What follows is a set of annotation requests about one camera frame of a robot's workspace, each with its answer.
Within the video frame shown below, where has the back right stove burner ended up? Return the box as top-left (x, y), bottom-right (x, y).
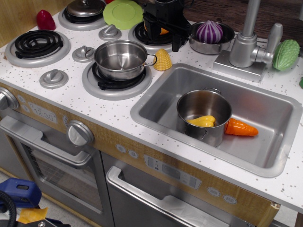
top-left (128, 22), bottom-right (172, 54)

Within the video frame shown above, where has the purple toy onion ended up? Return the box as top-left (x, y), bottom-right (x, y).
top-left (196, 20), bottom-right (223, 44)

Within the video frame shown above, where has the silver oven knob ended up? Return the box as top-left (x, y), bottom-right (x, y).
top-left (66, 120), bottom-right (94, 147)
top-left (0, 87), bottom-right (19, 110)

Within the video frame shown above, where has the silver toy faucet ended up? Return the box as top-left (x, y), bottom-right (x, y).
top-left (213, 0), bottom-right (283, 83)

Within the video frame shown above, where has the silver oven knob right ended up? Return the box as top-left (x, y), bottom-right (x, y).
top-left (66, 120), bottom-right (94, 147)

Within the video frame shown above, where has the back left stove burner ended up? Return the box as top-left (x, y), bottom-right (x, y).
top-left (58, 9), bottom-right (107, 31)

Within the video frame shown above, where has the yellow tape piece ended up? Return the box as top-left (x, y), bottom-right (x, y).
top-left (18, 207), bottom-right (48, 224)

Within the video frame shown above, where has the toy oven door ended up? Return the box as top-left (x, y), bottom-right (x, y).
top-left (0, 113), bottom-right (114, 227)

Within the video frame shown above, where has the yellow toy corn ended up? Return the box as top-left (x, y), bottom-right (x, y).
top-left (153, 49), bottom-right (172, 71)

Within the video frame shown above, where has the grey metal sink basin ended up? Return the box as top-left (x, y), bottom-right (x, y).
top-left (131, 64), bottom-right (303, 177)

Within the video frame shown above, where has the tall steel pot in sink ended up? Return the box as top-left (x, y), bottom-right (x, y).
top-left (177, 88), bottom-right (232, 147)

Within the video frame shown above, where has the orange toy carrot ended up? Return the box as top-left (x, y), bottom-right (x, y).
top-left (225, 118), bottom-right (258, 137)

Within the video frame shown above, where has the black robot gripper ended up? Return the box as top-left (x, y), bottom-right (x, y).
top-left (143, 0), bottom-right (191, 52)

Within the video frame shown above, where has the orange toy under gripper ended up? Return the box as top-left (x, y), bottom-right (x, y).
top-left (160, 28), bottom-right (169, 35)

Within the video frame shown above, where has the steel pan on stove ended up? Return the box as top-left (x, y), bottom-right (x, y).
top-left (84, 40), bottom-right (155, 81)

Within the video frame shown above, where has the green plastic plate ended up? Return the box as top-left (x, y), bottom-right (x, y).
top-left (103, 0), bottom-right (143, 30)

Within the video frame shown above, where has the yellow toy squash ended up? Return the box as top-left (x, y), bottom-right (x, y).
top-left (187, 115), bottom-right (216, 128)

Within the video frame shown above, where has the front stove burner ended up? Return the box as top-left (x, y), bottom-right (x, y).
top-left (82, 63), bottom-right (152, 101)

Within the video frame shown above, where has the blue clamp tool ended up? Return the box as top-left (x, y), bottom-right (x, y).
top-left (0, 178), bottom-right (42, 208)

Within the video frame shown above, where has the red toy pepper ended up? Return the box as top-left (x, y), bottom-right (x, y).
top-left (36, 9), bottom-right (56, 31)

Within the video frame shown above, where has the grey stove knob front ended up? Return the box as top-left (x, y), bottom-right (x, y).
top-left (39, 69), bottom-right (69, 89)

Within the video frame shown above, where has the left black coil burner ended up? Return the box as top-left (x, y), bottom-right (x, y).
top-left (5, 30), bottom-right (71, 68)

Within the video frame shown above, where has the black cable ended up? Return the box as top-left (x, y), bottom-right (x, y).
top-left (0, 190), bottom-right (18, 227)

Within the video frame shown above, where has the grey stove knob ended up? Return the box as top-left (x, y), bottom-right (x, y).
top-left (39, 69), bottom-right (69, 89)
top-left (98, 25), bottom-right (122, 41)
top-left (72, 45), bottom-right (95, 63)

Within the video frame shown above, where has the green toy bitter gourd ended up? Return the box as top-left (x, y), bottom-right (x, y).
top-left (272, 39), bottom-right (300, 71)

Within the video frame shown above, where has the grey stove knob middle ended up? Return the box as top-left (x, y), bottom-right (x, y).
top-left (72, 45), bottom-right (95, 63)

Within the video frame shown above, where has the silver oven knob left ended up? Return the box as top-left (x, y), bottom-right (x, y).
top-left (0, 87), bottom-right (19, 110)

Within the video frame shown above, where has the toy dishwasher door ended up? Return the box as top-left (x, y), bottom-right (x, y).
top-left (101, 151), bottom-right (258, 227)

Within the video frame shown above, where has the stove burner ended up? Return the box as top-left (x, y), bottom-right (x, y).
top-left (128, 22), bottom-right (172, 54)
top-left (58, 9), bottom-right (107, 31)
top-left (82, 63), bottom-right (152, 101)

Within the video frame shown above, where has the shallow steel bowl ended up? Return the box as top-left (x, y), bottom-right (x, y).
top-left (189, 22), bottom-right (235, 54)

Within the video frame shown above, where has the grey stove knob top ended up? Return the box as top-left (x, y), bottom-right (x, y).
top-left (98, 25), bottom-right (122, 41)

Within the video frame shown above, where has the steel pot lid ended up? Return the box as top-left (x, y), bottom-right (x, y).
top-left (66, 0), bottom-right (106, 17)

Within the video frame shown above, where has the green toy at edge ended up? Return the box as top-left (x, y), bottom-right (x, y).
top-left (299, 78), bottom-right (303, 88)

